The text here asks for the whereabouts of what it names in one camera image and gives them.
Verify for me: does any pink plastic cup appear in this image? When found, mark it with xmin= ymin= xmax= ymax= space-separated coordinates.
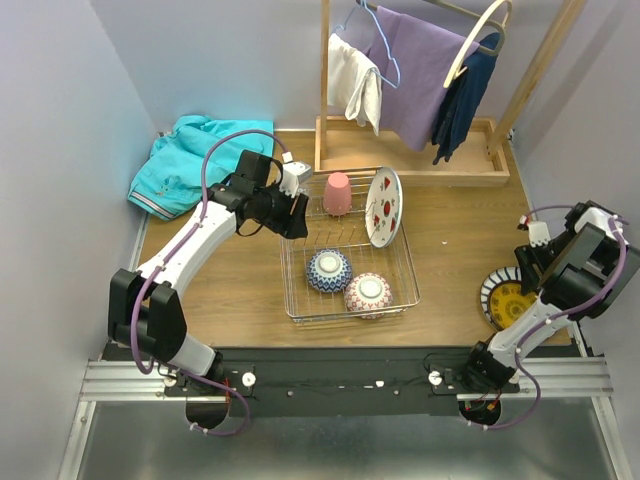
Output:
xmin=323 ymin=172 xmax=352 ymax=216

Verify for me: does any red patterned bowl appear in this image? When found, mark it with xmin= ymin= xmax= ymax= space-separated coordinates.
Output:
xmin=306 ymin=249 xmax=353 ymax=293

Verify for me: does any wire dish rack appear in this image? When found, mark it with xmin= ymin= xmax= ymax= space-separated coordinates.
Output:
xmin=280 ymin=168 xmax=420 ymax=322

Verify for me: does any watermelon pattern plate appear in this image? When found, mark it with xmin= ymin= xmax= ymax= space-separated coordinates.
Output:
xmin=365 ymin=167 xmax=404 ymax=248

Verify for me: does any blue patterned bowl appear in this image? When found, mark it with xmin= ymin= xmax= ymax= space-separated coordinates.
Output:
xmin=344 ymin=272 xmax=393 ymax=320

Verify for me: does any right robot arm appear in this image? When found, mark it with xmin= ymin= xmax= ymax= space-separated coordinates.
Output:
xmin=459 ymin=201 xmax=639 ymax=392

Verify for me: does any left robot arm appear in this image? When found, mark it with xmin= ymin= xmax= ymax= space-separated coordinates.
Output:
xmin=108 ymin=150 xmax=312 ymax=395

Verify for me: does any wooden clothes rack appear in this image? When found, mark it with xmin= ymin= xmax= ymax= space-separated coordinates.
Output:
xmin=314 ymin=1 xmax=586 ymax=187

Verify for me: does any turquoise shirt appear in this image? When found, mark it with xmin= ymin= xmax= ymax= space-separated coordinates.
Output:
xmin=128 ymin=115 xmax=274 ymax=221

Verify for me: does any white cloth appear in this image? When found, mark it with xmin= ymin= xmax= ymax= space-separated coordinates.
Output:
xmin=327 ymin=34 xmax=382 ymax=136

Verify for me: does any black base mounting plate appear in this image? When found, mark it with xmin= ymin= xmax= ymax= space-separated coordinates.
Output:
xmin=164 ymin=346 xmax=521 ymax=419

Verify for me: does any navy garment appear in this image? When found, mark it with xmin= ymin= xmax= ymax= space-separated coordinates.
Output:
xmin=431 ymin=49 xmax=497 ymax=165

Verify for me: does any wooden hanger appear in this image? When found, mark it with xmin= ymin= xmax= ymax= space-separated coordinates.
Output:
xmin=436 ymin=0 xmax=513 ymax=89

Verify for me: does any purple cloth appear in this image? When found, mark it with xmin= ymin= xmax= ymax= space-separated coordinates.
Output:
xmin=367 ymin=6 xmax=465 ymax=151

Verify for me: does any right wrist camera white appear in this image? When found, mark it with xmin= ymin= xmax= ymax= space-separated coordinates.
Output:
xmin=518 ymin=215 xmax=551 ymax=248

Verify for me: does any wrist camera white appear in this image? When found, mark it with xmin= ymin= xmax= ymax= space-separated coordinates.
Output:
xmin=279 ymin=152 xmax=313 ymax=198
xmin=518 ymin=215 xmax=551 ymax=248

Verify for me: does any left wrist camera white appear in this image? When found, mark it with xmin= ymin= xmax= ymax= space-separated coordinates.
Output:
xmin=279 ymin=152 xmax=313 ymax=198

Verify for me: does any light blue wire hanger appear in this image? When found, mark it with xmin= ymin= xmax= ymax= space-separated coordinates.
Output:
xmin=331 ymin=1 xmax=401 ymax=89

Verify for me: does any aluminium frame rail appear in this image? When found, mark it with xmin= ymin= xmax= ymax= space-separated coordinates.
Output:
xmin=58 ymin=357 xmax=632 ymax=479

